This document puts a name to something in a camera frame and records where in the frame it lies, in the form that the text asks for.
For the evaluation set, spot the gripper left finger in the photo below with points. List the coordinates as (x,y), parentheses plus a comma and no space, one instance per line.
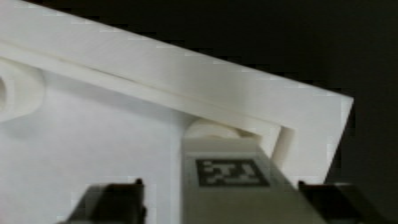
(110,205)

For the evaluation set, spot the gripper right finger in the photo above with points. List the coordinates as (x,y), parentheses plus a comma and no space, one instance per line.
(341,204)

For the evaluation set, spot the white leg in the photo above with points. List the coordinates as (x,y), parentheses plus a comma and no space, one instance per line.
(234,189)

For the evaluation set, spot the white square tabletop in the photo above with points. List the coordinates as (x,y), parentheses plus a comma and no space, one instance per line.
(103,92)

